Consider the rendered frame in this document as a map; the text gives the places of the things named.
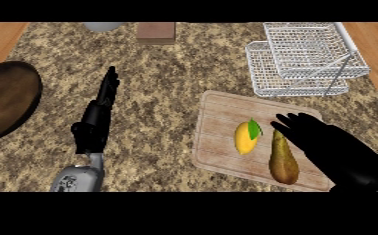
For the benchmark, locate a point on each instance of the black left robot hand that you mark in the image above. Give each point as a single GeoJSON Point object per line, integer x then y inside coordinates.
{"type": "Point", "coordinates": [97, 119]}

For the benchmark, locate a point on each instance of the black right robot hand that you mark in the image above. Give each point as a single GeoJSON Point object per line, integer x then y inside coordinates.
{"type": "Point", "coordinates": [334, 152]}

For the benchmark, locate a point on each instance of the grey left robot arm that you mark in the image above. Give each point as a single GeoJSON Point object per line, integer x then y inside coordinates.
{"type": "Point", "coordinates": [79, 179]}

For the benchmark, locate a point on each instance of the brown green pear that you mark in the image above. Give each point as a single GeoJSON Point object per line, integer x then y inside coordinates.
{"type": "Point", "coordinates": [284, 165]}

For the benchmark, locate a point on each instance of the pale wooden cutting board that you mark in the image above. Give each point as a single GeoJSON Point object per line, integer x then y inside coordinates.
{"type": "Point", "coordinates": [231, 129]}

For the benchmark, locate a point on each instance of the dark brown round wooden tray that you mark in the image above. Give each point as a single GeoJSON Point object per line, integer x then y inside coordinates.
{"type": "Point", "coordinates": [16, 95]}

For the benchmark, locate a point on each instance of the yellow lemon with green leaf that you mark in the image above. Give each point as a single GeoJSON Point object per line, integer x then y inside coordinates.
{"type": "Point", "coordinates": [246, 140]}

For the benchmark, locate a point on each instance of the pale grey round container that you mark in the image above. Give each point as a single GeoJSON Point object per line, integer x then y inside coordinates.
{"type": "Point", "coordinates": [104, 26]}

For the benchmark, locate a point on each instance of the brown wooden block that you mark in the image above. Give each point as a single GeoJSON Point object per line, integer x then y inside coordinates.
{"type": "Point", "coordinates": [156, 32]}

